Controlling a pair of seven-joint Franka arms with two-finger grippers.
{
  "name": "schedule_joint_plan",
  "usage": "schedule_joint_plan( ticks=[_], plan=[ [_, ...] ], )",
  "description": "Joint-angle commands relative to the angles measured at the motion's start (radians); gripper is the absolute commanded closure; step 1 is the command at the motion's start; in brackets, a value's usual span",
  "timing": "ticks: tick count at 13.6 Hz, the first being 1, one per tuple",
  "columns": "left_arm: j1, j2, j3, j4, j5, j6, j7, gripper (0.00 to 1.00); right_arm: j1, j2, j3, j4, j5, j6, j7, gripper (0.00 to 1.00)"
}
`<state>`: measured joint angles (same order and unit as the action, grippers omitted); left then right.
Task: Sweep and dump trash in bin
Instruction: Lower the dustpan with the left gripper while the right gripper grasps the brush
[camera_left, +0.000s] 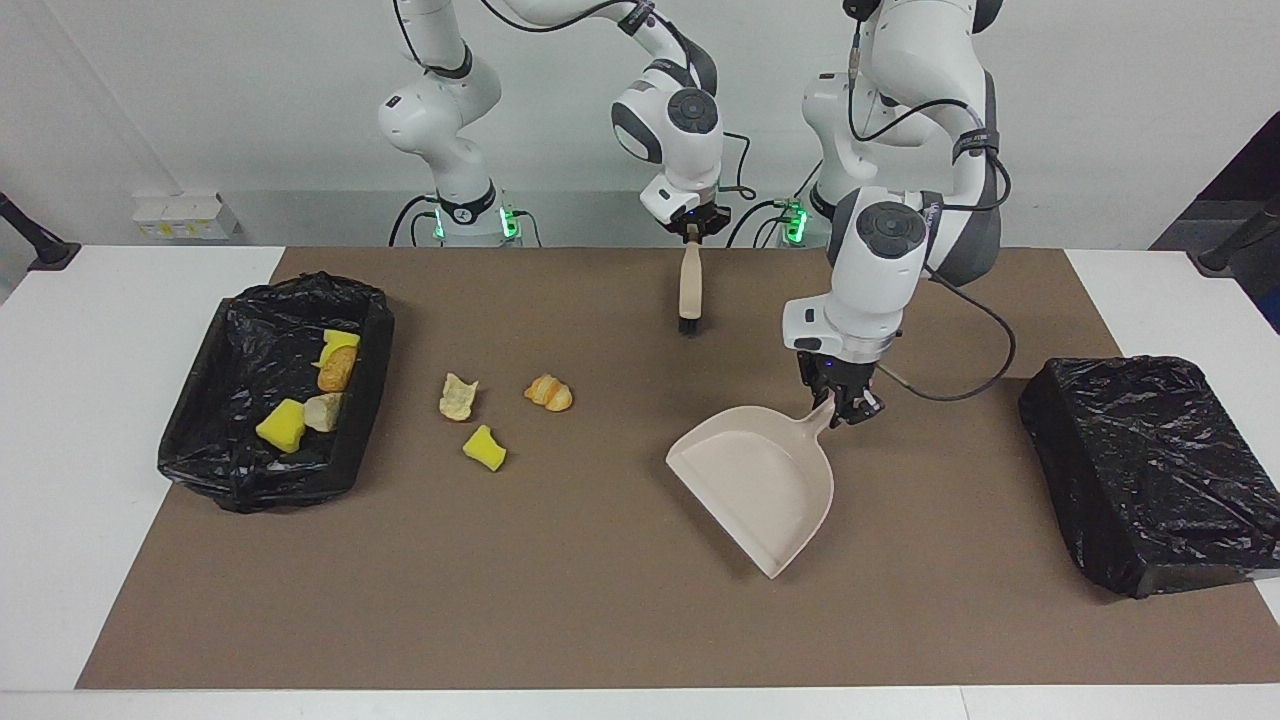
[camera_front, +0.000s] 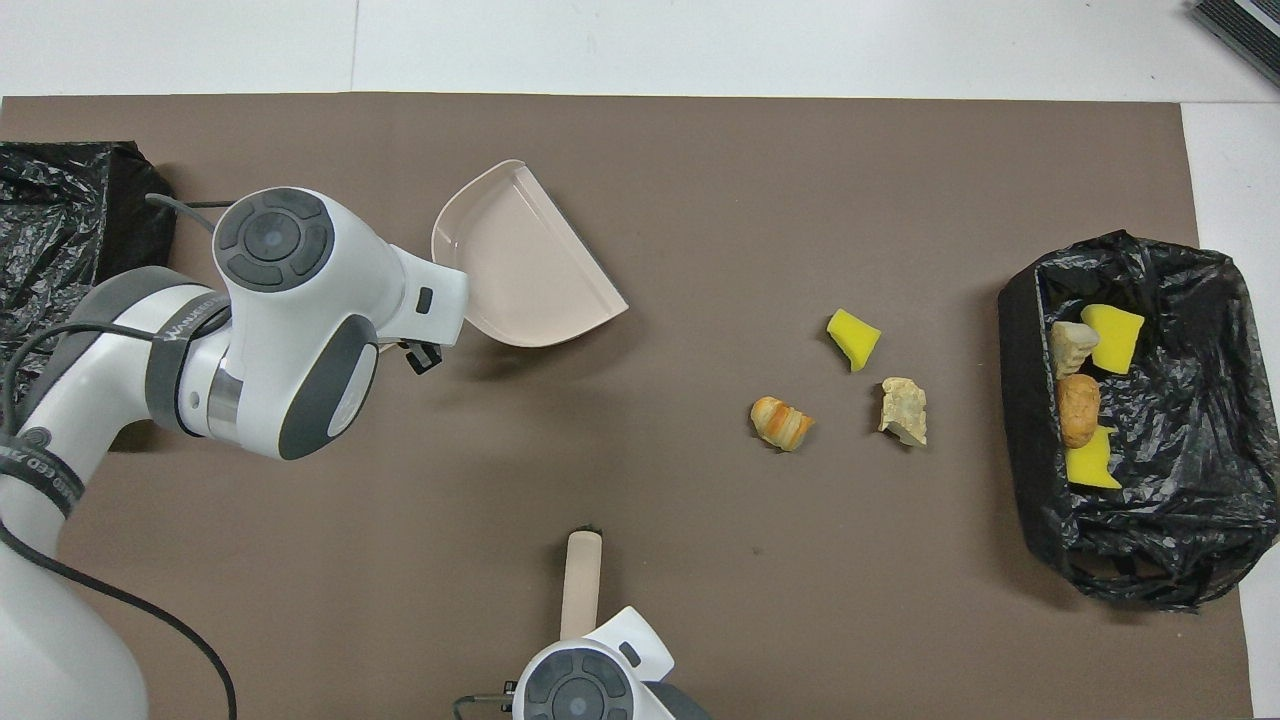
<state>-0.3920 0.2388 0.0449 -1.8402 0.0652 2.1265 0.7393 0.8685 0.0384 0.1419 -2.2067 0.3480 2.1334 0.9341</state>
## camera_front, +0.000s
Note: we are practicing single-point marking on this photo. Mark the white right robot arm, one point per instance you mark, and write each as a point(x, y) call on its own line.
point(600, 660)

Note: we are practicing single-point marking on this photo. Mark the dark ribbed device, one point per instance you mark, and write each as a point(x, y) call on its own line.
point(1245, 30)

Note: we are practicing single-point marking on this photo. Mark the black bag-lined bin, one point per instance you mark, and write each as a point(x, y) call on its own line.
point(1180, 450)
point(50, 220)

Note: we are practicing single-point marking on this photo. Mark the beige hand brush black bristles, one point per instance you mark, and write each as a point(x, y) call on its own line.
point(582, 580)

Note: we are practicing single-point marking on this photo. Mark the notched yellow sponge piece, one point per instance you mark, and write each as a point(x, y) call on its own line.
point(1093, 465)

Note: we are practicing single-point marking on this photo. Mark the beige plastic dustpan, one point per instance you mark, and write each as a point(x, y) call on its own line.
point(520, 260)

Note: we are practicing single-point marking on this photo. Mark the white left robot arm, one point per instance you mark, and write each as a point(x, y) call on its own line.
point(60, 640)

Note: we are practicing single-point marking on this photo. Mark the brown oval bread roll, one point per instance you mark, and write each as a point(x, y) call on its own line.
point(1080, 410)

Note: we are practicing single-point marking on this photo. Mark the brown paper table mat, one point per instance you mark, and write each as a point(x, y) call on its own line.
point(800, 600)

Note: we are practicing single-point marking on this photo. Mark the yellow sponge wedge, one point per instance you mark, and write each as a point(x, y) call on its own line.
point(853, 338)

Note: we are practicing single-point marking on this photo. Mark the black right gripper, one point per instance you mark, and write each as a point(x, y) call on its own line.
point(510, 696)

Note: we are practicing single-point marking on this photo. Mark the heart-shaped yellow sponge piece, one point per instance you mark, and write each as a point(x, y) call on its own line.
point(1115, 338)

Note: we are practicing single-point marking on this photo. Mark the striped croissant piece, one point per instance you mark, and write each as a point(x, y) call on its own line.
point(780, 422)

